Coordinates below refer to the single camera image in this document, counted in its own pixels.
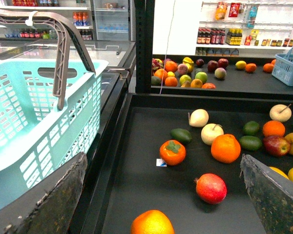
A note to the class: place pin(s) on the green lime upper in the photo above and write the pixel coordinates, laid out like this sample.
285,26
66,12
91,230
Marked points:
251,128

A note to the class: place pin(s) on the white pear with stem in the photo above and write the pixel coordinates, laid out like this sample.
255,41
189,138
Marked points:
280,112

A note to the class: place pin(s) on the small blue shopping basket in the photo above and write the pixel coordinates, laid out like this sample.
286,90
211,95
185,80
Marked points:
283,68

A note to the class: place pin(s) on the orange persimmon with leaf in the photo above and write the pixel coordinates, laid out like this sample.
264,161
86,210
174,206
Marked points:
172,152

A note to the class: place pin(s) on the far dark red apple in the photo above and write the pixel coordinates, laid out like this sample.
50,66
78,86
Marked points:
223,63

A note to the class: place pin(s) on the white price tag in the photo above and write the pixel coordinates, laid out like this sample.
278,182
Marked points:
160,163

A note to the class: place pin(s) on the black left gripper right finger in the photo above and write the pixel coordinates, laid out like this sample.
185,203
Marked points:
271,195

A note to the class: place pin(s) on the white pear left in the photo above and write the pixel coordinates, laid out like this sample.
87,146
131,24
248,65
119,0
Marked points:
198,118

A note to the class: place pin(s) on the small orange tangerine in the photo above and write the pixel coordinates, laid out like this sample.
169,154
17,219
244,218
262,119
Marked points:
273,127

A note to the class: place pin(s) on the dark green avocado left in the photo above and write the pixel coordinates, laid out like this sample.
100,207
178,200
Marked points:
181,135

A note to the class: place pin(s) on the red pomegranate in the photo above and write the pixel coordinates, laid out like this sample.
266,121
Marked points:
211,188

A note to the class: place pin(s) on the light teal shopping basket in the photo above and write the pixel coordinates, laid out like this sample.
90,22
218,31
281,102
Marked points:
35,137

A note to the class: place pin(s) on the green avocado middle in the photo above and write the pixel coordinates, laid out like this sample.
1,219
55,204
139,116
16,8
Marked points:
250,143

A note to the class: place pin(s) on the far lemon on shelf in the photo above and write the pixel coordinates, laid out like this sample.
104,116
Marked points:
240,65

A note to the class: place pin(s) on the red yellow apple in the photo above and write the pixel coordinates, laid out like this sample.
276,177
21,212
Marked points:
276,146

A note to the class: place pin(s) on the dark sauce bottles row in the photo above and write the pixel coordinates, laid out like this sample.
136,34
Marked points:
211,36

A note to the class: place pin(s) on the large orange front left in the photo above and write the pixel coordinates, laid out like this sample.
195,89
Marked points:
152,222

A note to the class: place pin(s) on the grey-brown basket handle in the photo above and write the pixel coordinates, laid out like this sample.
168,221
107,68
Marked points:
67,33

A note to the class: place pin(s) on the far orange on shelf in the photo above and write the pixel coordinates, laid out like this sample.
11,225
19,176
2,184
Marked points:
250,68

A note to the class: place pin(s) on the yellow label bottles row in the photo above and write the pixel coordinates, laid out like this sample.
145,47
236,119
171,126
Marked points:
234,36

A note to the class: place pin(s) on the white pear middle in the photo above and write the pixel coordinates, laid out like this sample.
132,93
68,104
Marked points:
210,132

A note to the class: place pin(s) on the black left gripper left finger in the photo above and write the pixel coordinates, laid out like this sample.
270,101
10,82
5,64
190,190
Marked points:
48,207

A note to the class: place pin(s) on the black metal shelf post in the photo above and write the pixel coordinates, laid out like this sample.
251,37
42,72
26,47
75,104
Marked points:
144,21

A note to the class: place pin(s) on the far green apple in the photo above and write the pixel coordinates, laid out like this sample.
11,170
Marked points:
202,76

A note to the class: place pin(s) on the large orange mandarin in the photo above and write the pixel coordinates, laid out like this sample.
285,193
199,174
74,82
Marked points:
225,148

